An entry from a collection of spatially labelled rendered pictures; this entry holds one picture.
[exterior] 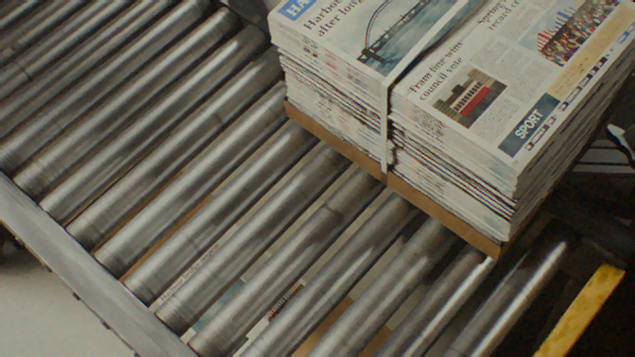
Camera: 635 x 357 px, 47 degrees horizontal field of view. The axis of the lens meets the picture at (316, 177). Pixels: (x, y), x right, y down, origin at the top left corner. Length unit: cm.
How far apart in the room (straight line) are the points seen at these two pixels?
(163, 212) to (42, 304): 98
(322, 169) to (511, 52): 33
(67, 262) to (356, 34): 50
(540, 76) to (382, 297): 34
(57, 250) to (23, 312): 94
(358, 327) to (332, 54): 34
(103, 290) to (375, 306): 37
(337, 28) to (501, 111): 22
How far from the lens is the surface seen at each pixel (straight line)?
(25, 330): 200
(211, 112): 115
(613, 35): 93
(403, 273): 99
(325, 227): 102
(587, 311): 98
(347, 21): 92
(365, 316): 96
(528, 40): 91
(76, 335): 194
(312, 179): 106
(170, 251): 104
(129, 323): 101
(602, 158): 182
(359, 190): 104
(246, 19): 127
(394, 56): 88
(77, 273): 106
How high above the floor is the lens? 170
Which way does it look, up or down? 58 degrees down
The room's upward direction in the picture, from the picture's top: 8 degrees counter-clockwise
